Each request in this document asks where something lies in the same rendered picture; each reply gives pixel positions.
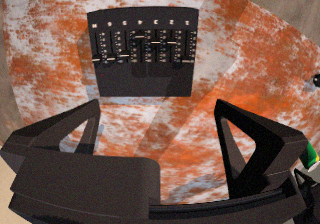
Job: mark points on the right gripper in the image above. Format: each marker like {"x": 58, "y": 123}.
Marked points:
{"x": 300, "y": 184}

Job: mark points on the green drink can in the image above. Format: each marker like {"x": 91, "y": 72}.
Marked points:
{"x": 309, "y": 158}

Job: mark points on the black lighting desk fader panel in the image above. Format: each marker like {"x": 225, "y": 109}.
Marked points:
{"x": 142, "y": 68}

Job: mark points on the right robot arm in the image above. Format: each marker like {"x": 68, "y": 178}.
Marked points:
{"x": 311, "y": 194}

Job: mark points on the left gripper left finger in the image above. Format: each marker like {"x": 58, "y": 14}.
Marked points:
{"x": 47, "y": 133}

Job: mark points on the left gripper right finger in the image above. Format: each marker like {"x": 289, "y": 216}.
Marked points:
{"x": 277, "y": 147}

